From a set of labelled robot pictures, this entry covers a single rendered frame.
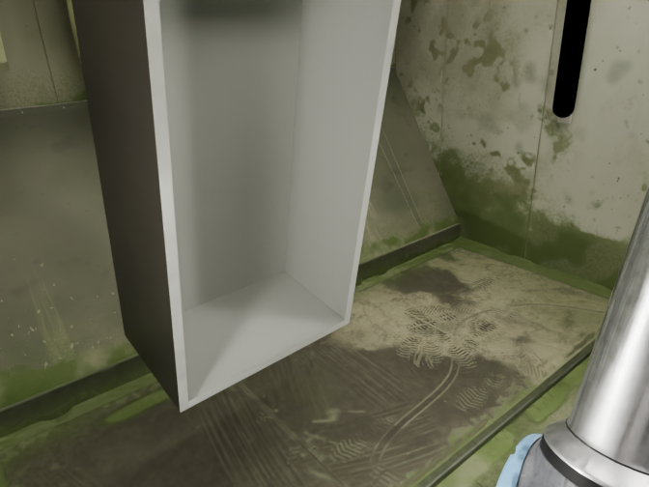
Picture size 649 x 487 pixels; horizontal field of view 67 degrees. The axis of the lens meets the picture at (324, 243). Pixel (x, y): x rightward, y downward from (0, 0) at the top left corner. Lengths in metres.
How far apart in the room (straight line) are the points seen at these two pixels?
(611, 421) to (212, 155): 1.16
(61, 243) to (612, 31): 2.53
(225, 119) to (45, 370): 1.21
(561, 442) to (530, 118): 2.42
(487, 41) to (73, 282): 2.37
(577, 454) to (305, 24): 1.23
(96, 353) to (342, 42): 1.48
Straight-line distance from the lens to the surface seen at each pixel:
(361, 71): 1.34
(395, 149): 3.15
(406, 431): 1.87
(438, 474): 1.76
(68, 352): 2.16
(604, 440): 0.59
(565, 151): 2.84
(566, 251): 2.97
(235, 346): 1.54
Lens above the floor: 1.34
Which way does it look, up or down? 23 degrees down
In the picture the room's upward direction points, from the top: 3 degrees counter-clockwise
